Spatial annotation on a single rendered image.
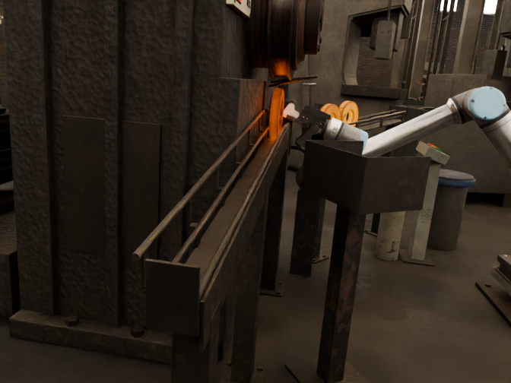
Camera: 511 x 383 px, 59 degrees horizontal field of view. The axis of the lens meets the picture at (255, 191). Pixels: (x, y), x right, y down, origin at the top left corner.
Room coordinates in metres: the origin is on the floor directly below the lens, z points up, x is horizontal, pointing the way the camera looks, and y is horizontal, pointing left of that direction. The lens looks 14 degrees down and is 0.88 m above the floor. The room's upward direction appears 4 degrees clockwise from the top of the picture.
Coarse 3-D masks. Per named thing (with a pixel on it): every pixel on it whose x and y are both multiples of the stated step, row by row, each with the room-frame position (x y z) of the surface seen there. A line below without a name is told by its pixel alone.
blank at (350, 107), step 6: (348, 102) 2.27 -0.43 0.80; (342, 108) 2.24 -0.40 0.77; (348, 108) 2.27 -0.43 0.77; (354, 108) 2.31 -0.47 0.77; (342, 114) 2.23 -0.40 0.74; (348, 114) 2.33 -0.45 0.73; (354, 114) 2.31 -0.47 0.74; (342, 120) 2.24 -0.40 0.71; (348, 120) 2.32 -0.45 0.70; (354, 120) 2.32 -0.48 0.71
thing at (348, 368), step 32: (320, 160) 1.18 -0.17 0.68; (352, 160) 1.06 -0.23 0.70; (384, 160) 1.04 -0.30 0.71; (416, 160) 1.09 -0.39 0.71; (320, 192) 1.16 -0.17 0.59; (352, 192) 1.05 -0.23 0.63; (384, 192) 1.05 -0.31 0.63; (416, 192) 1.09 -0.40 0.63; (352, 224) 1.17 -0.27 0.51; (352, 256) 1.17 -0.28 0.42; (352, 288) 1.18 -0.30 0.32; (320, 352) 1.20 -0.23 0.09
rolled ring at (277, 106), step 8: (272, 96) 1.65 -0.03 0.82; (280, 96) 1.65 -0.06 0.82; (272, 104) 1.63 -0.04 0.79; (280, 104) 1.64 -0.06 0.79; (272, 112) 1.62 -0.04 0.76; (280, 112) 1.77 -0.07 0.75; (272, 120) 1.62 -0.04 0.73; (280, 120) 1.77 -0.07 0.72; (272, 128) 1.63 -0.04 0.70; (280, 128) 1.73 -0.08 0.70; (272, 136) 1.67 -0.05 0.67
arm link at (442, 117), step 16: (464, 96) 1.80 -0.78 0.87; (432, 112) 1.85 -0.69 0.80; (448, 112) 1.82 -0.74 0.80; (464, 112) 1.79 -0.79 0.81; (400, 128) 1.86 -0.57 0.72; (416, 128) 1.84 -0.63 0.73; (432, 128) 1.83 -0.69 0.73; (368, 144) 1.88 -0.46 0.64; (384, 144) 1.86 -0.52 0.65; (400, 144) 1.86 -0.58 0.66
